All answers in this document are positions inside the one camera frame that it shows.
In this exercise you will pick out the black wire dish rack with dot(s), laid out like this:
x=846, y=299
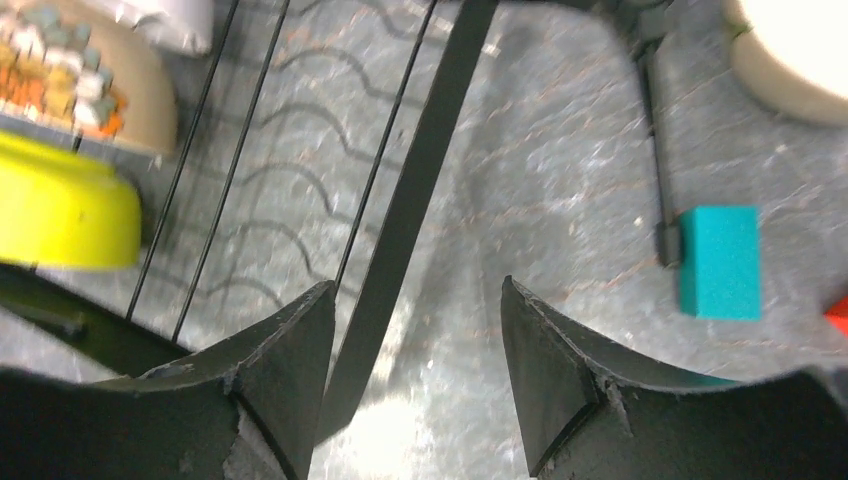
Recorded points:
x=118, y=342

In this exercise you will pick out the white bowl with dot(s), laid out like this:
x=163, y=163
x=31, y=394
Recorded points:
x=181, y=26

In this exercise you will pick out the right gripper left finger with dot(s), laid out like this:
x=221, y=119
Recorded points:
x=182, y=419

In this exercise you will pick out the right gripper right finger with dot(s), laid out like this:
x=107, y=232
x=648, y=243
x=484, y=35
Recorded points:
x=591, y=408

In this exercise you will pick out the small orange cube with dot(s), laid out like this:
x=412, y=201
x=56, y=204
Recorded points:
x=837, y=315

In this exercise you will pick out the lime green bowl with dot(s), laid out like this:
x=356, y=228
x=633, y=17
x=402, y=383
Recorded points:
x=60, y=209

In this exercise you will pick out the beige ceramic bowl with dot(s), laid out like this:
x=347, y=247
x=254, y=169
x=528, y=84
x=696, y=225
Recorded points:
x=791, y=56

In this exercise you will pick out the patterned cream bowl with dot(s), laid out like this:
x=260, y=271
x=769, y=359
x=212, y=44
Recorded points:
x=67, y=67

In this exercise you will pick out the teal block on table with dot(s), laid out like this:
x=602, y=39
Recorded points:
x=720, y=272

